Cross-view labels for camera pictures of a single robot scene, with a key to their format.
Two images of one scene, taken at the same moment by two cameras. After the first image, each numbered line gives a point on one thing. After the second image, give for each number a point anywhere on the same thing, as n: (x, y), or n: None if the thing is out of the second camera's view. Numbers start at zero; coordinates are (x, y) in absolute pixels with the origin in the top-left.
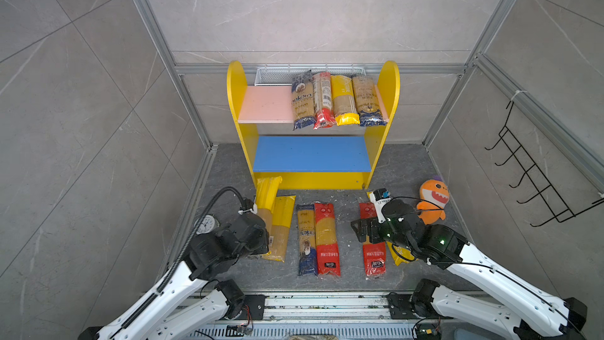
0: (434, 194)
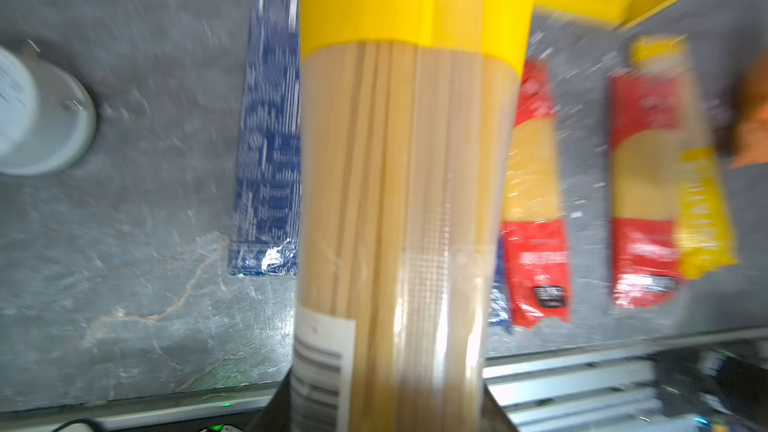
0: (751, 129)
